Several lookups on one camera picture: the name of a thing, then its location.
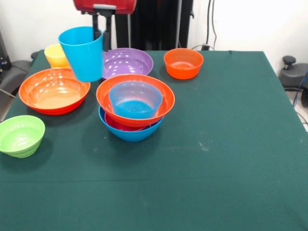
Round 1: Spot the small blue bowl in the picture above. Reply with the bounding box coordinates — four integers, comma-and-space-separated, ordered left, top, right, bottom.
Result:
108, 81, 163, 120

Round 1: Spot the large blue bowl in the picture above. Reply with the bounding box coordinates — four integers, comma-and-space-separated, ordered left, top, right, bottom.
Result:
98, 105, 166, 142

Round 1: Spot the large orange bowl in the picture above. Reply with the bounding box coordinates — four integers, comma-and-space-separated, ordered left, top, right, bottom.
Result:
96, 74, 176, 128
18, 67, 91, 116

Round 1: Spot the yellow cup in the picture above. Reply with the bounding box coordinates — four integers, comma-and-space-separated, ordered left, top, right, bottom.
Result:
44, 43, 70, 66

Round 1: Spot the blue cup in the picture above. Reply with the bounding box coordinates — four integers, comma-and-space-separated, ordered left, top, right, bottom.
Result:
58, 26, 104, 83

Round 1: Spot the orange cup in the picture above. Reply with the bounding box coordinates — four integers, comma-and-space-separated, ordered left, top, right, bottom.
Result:
49, 61, 72, 69

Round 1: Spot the pink bowl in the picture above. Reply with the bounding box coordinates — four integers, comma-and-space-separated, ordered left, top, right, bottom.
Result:
104, 112, 151, 132

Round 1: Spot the small orange bowl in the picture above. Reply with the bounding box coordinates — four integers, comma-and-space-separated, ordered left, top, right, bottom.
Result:
164, 48, 204, 80

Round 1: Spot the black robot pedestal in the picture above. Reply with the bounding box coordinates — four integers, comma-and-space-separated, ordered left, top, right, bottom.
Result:
110, 0, 194, 51

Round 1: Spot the blue cable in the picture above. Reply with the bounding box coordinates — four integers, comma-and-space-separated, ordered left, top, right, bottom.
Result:
292, 69, 308, 108

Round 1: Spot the black cable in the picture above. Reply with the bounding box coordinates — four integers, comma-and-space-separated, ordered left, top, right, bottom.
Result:
205, 0, 218, 50

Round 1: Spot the grey pedestal foot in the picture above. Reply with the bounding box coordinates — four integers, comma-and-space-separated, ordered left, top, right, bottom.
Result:
0, 51, 39, 97
279, 55, 308, 89

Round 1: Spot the green bowl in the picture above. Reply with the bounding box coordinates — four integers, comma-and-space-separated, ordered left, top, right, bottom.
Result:
0, 115, 46, 159

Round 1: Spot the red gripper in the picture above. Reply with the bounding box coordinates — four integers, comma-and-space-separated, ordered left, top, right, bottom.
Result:
73, 0, 138, 51

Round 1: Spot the dark green tablecloth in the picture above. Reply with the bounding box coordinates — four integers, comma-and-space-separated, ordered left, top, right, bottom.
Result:
0, 49, 308, 231

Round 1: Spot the purple bowl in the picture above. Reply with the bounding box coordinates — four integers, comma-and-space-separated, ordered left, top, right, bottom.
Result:
102, 47, 154, 80

